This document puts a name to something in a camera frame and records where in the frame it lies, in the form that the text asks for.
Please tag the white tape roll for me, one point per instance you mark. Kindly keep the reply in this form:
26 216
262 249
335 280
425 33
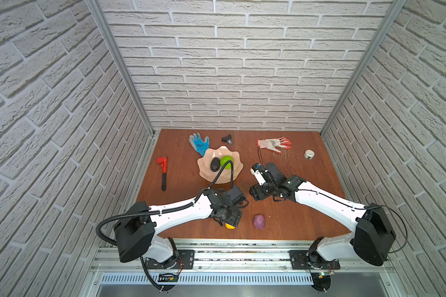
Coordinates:
309 154

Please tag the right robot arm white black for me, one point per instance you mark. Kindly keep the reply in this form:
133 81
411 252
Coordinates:
370 236

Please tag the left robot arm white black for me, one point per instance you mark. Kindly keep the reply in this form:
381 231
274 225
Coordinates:
137 235

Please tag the black small relay part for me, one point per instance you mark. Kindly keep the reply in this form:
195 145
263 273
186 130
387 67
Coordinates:
227 139

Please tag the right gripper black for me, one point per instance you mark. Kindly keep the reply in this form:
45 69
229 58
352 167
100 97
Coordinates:
257 192

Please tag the yellow fake pear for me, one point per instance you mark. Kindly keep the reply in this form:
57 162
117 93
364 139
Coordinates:
230 227

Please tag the blue work glove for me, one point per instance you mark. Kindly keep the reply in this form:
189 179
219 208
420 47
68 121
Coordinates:
199 144

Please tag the white red work glove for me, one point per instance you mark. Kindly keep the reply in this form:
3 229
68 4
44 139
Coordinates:
275 145

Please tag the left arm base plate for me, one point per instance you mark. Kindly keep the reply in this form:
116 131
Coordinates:
184 259

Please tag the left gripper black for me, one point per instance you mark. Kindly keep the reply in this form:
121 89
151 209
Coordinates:
237 217

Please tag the dark fake avocado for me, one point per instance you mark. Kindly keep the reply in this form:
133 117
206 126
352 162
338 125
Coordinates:
215 164

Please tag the green bumpy fake fruit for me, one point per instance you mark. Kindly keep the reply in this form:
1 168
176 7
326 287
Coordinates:
226 162

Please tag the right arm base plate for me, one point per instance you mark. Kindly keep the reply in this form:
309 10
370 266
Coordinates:
305 260

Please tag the red pipe wrench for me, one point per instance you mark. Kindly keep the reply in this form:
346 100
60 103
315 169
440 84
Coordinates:
162 162

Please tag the aluminium frame rail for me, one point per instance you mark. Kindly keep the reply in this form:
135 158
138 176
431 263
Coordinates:
256 262

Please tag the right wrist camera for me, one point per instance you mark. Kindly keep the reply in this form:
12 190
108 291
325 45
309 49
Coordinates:
255 170

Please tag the purple fake cabbage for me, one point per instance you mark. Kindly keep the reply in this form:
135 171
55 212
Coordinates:
259 221

